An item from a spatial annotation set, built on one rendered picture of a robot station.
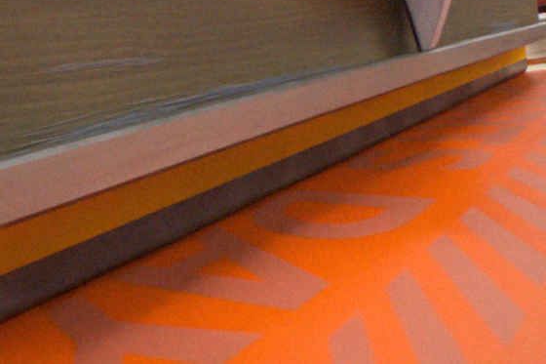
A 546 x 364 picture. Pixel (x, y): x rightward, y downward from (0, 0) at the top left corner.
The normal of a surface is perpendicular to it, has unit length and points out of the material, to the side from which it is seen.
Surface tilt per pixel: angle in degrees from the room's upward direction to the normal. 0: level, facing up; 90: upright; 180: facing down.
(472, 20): 92
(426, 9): 92
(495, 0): 92
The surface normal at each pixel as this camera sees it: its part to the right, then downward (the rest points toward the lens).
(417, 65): 0.68, 0.03
